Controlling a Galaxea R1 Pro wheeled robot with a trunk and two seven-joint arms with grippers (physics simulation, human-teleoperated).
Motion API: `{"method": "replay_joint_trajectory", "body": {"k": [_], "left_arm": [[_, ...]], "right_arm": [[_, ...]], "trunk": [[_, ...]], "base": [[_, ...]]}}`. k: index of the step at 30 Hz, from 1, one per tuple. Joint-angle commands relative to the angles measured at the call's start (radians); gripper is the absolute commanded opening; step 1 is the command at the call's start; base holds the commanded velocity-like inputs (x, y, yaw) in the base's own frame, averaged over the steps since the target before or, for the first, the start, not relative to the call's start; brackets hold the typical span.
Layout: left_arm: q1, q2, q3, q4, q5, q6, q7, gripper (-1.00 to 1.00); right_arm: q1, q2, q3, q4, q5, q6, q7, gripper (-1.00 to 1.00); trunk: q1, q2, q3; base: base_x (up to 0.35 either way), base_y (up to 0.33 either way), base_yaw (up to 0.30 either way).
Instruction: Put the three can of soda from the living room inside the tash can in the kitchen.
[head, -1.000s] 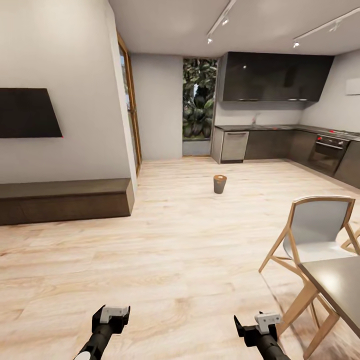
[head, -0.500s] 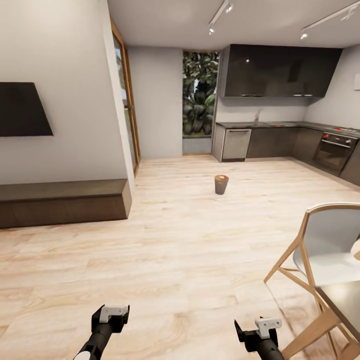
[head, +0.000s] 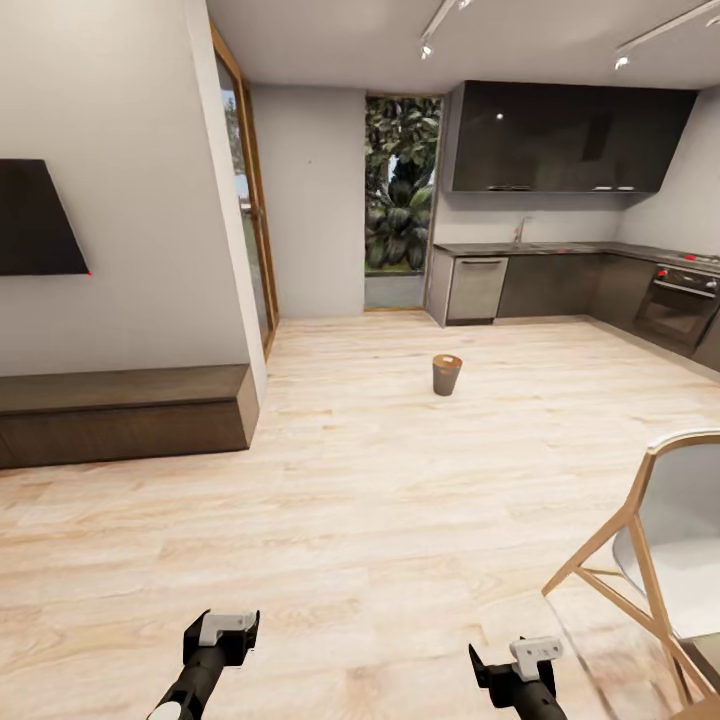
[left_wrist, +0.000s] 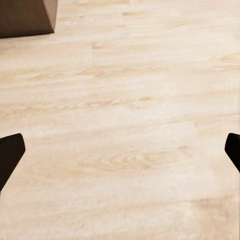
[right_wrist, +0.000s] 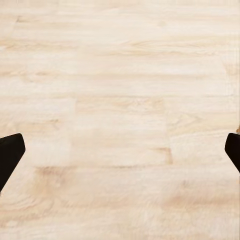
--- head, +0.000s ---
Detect trash can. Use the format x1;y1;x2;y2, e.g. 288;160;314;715
432;354;463;397

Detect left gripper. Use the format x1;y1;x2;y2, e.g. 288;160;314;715
182;609;260;686

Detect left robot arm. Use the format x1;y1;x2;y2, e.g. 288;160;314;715
146;609;260;720

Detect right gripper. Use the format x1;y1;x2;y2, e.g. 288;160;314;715
468;644;561;720

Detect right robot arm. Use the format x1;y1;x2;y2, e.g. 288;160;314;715
468;635;567;720

